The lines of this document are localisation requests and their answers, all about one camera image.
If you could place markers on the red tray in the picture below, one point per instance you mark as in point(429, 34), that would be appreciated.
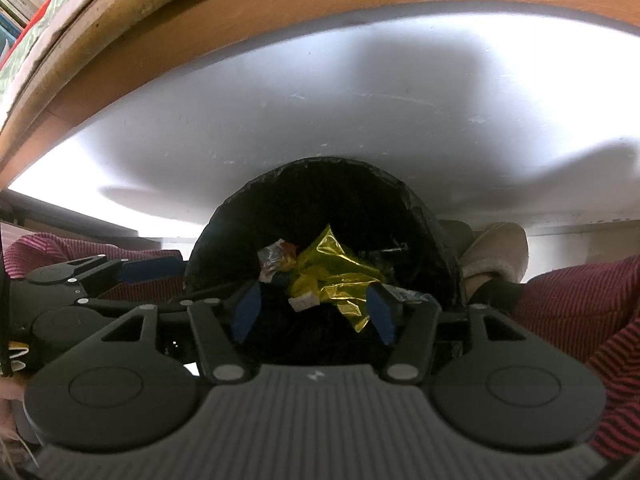
point(35, 17)

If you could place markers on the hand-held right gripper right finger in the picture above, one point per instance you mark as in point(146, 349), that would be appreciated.
point(382, 312)

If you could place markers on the red and white wrapper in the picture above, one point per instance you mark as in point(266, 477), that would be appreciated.
point(275, 255)

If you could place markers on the white paper scrap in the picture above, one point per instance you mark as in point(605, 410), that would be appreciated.
point(304, 304)

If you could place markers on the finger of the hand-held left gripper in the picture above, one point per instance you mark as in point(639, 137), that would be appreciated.
point(115, 303)
point(150, 269)

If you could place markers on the beige slipper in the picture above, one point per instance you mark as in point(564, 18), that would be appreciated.
point(495, 250)

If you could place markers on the wooden table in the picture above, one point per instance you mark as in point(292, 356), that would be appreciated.
point(250, 5)

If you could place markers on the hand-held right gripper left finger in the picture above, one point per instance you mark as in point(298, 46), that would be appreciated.
point(247, 315)

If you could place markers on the trash bin with black bag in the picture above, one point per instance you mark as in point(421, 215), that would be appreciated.
point(325, 200)

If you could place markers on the blue and white wrapper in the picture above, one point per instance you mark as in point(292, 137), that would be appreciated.
point(410, 294)

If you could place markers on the person's right leg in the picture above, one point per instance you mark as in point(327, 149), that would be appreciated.
point(575, 300)

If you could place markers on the large gold foil wrapper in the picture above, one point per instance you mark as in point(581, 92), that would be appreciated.
point(330, 270)

